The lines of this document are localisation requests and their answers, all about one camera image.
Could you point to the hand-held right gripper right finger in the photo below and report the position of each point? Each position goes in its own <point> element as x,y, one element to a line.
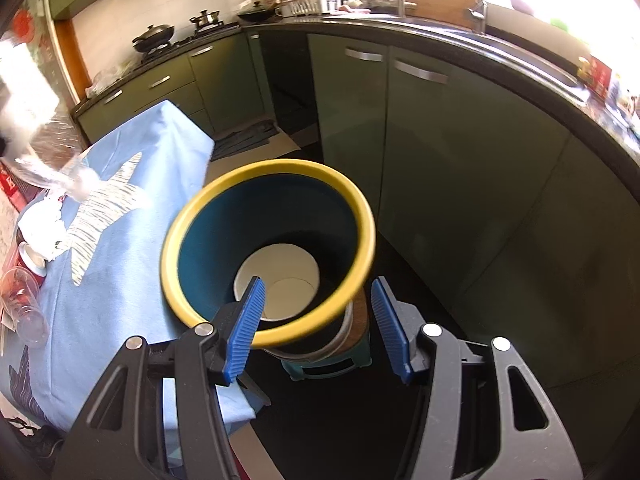
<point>390,330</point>

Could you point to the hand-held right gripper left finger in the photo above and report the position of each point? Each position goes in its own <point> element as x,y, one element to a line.
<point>245,330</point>

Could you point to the blue yellow-rimmed waste bin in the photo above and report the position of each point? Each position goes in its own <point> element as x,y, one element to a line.
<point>215,240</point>

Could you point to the white tissue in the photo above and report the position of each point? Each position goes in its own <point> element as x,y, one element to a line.
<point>42,230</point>

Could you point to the red and white carton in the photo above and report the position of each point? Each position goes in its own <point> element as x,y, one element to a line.
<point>27,266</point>

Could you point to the clear plastic wrapper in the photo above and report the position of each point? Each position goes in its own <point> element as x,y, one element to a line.
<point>75,180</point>

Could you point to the blue starfish printed tablecloth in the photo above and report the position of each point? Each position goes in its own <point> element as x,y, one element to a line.
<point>125,285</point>

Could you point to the green base cabinet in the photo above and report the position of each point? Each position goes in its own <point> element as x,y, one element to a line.
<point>165,90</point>
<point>450,160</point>

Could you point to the dark striped floor mat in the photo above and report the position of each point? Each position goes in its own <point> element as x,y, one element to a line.
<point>245,137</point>

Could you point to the clear plastic cup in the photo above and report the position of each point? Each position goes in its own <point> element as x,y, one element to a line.
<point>25,310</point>

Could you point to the white plastic bag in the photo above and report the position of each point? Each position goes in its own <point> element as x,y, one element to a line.
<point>107,82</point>

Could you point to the gas stove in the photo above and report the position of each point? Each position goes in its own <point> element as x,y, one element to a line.
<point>185,42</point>

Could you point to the steel sink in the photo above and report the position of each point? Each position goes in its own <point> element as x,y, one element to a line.
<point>540,62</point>

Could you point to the steel cooking pot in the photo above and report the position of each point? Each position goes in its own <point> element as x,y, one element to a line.
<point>205,20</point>

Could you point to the black lidded wok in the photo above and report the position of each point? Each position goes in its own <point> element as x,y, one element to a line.
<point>255,14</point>

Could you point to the red box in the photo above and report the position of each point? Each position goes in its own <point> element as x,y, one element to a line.
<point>597,77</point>

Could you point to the steel sink faucet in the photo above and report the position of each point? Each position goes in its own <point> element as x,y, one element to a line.
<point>477,15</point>

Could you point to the wooden cutting board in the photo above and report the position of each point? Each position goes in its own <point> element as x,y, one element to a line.
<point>440,0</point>

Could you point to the wooden door frame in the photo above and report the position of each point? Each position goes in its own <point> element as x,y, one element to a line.
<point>67,55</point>

